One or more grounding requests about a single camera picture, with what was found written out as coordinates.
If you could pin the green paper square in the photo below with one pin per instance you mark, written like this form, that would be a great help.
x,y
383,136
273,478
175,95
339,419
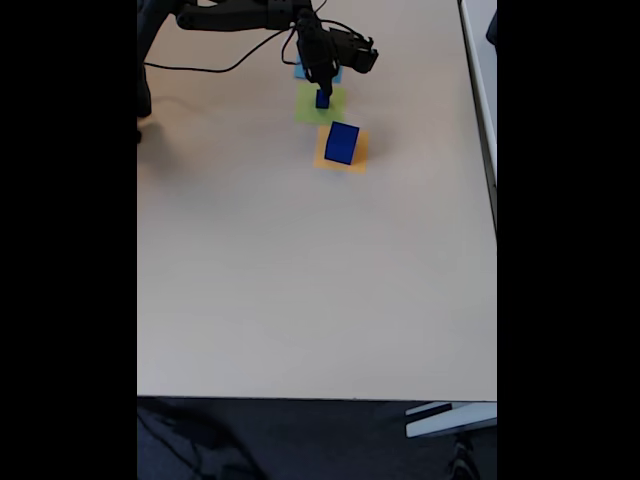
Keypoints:
x,y
305,107

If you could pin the white neighbouring table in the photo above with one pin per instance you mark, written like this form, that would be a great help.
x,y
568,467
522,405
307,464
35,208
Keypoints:
x,y
482,75

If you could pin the dark blue object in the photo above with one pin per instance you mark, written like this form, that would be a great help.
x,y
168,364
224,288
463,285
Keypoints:
x,y
493,27

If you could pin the white table foot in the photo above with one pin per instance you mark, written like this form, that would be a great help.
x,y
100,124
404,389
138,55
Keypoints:
x,y
450,420

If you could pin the blue paper square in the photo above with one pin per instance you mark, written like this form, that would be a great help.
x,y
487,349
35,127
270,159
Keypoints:
x,y
298,72

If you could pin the black camera box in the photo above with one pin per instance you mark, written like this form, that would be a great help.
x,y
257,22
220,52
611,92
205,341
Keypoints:
x,y
360,52

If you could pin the large blue cube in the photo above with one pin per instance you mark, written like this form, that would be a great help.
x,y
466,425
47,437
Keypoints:
x,y
340,145

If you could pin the orange paper square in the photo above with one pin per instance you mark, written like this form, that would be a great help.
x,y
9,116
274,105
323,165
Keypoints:
x,y
363,150

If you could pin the small blue cube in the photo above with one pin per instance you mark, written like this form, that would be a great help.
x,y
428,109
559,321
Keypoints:
x,y
322,102

